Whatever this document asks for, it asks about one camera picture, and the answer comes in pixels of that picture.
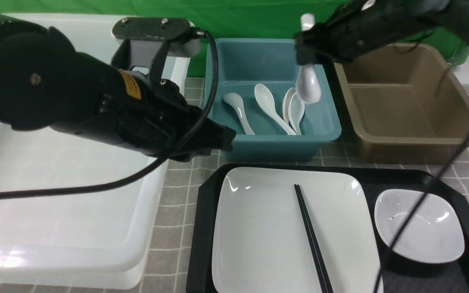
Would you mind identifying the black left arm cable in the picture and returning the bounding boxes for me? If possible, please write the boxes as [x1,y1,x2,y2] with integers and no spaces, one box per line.
[0,29,219,203]

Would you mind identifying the white square rice plate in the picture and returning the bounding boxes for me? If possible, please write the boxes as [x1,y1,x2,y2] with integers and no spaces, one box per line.
[212,167,380,293]

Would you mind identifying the white spoon far left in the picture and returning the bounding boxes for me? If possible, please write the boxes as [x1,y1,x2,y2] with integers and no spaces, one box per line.
[223,92,255,135]

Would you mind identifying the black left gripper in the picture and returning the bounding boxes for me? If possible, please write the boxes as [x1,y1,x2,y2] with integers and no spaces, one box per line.
[51,52,236,162]

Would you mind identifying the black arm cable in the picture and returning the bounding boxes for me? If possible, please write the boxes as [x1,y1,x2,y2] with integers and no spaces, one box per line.
[0,29,219,203]
[372,61,469,293]

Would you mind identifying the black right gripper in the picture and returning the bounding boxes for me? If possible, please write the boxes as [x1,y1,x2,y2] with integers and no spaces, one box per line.
[294,0,434,65]

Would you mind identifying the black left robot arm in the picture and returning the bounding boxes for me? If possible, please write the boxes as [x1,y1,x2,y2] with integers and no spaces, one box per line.
[0,14,236,162]

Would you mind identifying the grey checked tablecloth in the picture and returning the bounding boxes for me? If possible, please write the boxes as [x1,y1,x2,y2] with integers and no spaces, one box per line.
[0,77,469,293]

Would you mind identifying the black chopsticks pair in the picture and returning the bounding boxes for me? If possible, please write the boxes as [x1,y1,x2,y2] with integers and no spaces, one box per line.
[294,184,333,293]

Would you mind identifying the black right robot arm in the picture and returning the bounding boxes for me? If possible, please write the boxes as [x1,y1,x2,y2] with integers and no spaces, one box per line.
[294,0,469,66]

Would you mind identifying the white spoon centre long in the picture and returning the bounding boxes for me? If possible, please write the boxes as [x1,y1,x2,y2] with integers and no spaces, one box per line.
[254,83,296,135]

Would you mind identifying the white ceramic spoon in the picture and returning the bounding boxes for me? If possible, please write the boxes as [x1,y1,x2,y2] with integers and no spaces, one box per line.
[296,13,322,104]

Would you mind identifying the white spoon front right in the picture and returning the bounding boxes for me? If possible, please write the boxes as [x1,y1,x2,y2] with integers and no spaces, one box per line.
[287,93,306,135]

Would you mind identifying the teal plastic bin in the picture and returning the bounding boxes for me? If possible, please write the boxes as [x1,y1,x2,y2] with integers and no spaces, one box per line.
[208,38,341,162]

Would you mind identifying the green backdrop cloth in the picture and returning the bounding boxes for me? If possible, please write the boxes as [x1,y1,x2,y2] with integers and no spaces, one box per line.
[0,0,469,78]

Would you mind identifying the large white plastic bin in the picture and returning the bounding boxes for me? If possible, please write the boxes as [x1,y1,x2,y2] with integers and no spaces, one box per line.
[0,13,195,289]

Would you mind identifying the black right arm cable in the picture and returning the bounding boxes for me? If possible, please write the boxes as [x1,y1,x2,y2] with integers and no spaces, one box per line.
[372,61,469,293]

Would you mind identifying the black serving tray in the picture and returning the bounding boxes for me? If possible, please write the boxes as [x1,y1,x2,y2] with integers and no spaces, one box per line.
[186,164,469,293]

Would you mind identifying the small white bowl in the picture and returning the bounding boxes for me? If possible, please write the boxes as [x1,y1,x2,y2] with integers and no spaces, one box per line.
[374,189,465,265]

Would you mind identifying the white spoon back right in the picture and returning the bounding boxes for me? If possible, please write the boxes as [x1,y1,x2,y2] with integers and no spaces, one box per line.
[282,87,296,124]

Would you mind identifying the brown plastic bin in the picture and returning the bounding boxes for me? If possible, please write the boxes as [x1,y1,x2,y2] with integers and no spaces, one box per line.
[334,44,469,164]

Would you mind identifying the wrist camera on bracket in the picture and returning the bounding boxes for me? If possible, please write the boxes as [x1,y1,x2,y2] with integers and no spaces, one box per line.
[110,17,206,82]

